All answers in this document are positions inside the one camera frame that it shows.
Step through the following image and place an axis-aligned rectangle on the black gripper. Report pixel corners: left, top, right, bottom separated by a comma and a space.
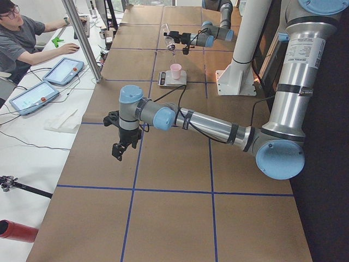
112, 128, 142, 162
163, 31, 191, 44

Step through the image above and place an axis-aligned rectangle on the glass sauce bottle metal spout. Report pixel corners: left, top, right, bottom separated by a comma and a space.
161, 23, 176, 56

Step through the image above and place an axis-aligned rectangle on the pink plastic cup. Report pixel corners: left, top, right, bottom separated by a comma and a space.
170, 63, 182, 80

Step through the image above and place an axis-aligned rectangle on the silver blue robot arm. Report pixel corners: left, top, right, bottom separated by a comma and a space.
161, 1, 234, 54
103, 1, 348, 180

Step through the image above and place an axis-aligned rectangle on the white digital kitchen scale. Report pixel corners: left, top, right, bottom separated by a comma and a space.
158, 70, 187, 88

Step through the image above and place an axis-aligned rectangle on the white foam sheet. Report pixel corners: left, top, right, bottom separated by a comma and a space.
43, 109, 82, 134

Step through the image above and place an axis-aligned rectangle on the black keyboard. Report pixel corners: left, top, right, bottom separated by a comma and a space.
79, 15, 90, 38

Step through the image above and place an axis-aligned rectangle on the blue teach pendant far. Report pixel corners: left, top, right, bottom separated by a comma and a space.
43, 57, 85, 86

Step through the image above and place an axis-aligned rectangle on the blue teach pendant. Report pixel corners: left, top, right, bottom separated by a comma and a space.
9, 81, 60, 116
43, 57, 85, 86

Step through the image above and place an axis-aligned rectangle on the blue teach pendant near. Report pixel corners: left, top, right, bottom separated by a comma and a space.
9, 81, 60, 116

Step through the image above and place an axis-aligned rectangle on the green clamp tool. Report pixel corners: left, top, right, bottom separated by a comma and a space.
52, 36, 64, 48

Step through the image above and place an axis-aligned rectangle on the black tripod leg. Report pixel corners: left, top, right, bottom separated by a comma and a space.
1, 176, 53, 199

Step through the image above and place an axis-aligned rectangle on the seated person grey shirt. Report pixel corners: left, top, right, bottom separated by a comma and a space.
1, 1, 80, 84

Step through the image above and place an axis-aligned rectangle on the red cylinder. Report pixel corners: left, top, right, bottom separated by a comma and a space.
1, 219, 39, 243

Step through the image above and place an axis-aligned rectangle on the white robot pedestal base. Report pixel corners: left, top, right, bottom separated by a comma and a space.
216, 0, 272, 96

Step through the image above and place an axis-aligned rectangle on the aluminium frame post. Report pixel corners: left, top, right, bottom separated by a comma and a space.
62, 0, 102, 83

